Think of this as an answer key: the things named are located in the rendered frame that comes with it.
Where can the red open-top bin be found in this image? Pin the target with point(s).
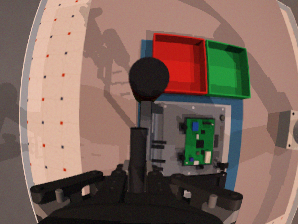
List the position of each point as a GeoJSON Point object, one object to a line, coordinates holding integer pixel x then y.
{"type": "Point", "coordinates": [185, 58]}

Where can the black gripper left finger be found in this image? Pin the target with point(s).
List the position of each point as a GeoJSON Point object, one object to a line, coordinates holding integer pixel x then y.
{"type": "Point", "coordinates": [50, 196]}

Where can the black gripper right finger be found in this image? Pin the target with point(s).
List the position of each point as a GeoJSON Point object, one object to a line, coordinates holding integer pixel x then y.
{"type": "Point", "coordinates": [221, 202]}

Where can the green bin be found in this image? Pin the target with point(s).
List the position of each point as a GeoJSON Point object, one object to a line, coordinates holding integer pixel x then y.
{"type": "Point", "coordinates": [228, 71]}

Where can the green circuit board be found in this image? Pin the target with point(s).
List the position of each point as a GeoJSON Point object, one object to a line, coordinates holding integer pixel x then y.
{"type": "Point", "coordinates": [199, 141]}

